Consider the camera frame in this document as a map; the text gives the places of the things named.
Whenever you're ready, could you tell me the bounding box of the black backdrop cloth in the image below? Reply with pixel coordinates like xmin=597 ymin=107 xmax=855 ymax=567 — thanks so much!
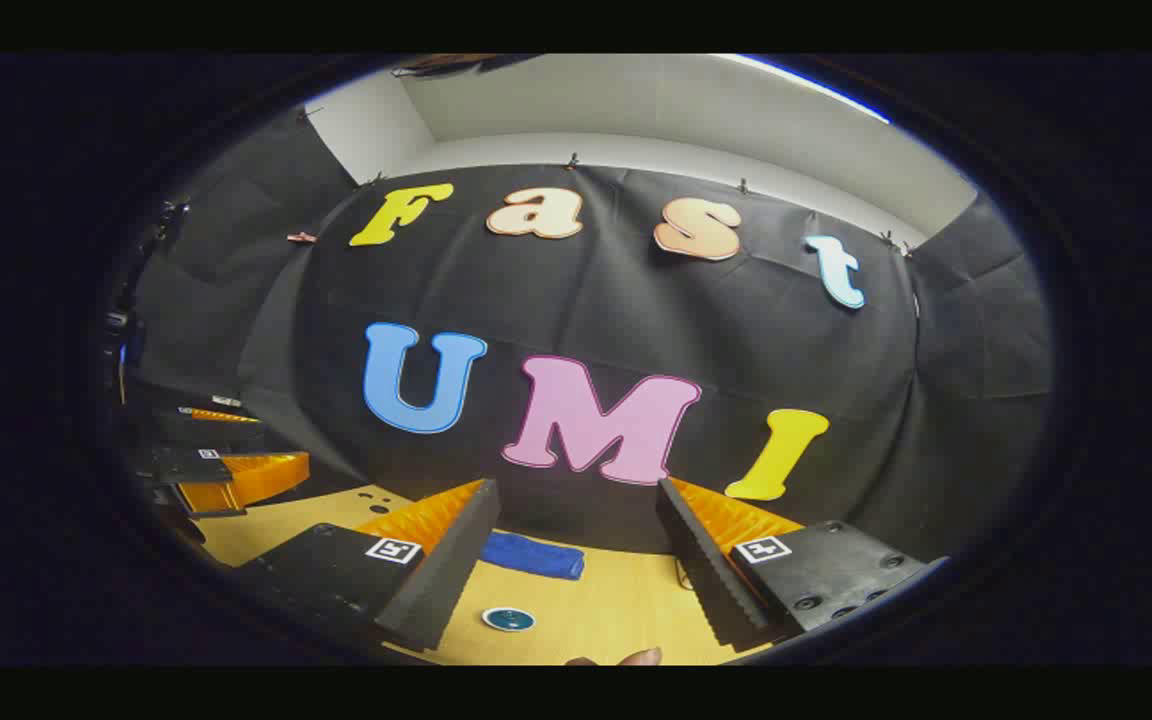
xmin=131 ymin=105 xmax=1055 ymax=556

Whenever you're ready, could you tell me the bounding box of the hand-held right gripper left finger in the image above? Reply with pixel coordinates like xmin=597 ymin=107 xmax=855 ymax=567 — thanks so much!
xmin=234 ymin=478 xmax=502 ymax=656

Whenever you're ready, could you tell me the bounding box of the blue folded towel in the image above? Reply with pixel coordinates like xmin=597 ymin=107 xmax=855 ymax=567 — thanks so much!
xmin=481 ymin=530 xmax=586 ymax=582

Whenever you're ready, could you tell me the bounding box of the brown panel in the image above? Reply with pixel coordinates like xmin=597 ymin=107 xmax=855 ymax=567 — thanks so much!
xmin=391 ymin=54 xmax=503 ymax=80

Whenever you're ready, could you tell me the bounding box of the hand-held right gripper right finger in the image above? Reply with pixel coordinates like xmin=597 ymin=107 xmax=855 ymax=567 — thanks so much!
xmin=654 ymin=477 xmax=952 ymax=654

